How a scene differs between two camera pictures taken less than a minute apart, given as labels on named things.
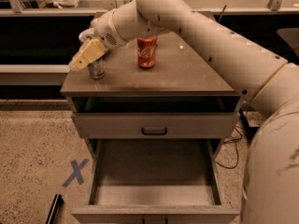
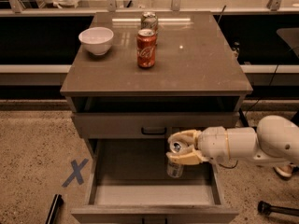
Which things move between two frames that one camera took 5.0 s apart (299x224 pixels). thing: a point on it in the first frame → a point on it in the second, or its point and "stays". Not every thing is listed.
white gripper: (104, 30) → (213, 144)
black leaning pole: (221, 13) stays
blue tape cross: (77, 173) stays
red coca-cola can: (147, 50) stays
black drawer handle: (154, 133) stays
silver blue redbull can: (96, 68) → (175, 171)
